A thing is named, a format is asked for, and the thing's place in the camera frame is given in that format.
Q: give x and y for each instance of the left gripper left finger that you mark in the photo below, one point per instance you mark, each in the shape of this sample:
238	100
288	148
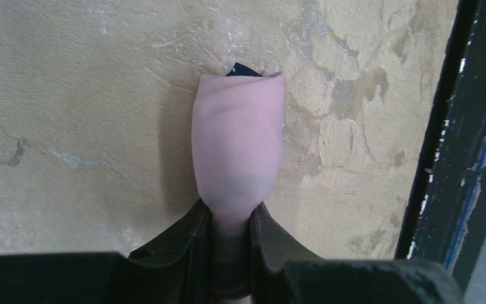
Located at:
174	267

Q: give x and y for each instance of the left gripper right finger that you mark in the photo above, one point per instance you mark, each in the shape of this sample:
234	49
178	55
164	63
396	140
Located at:
285	271

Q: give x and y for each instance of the pink underwear navy trim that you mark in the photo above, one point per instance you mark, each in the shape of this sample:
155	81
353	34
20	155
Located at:
237	151

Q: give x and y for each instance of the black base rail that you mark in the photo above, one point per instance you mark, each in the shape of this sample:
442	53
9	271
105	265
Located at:
445	219

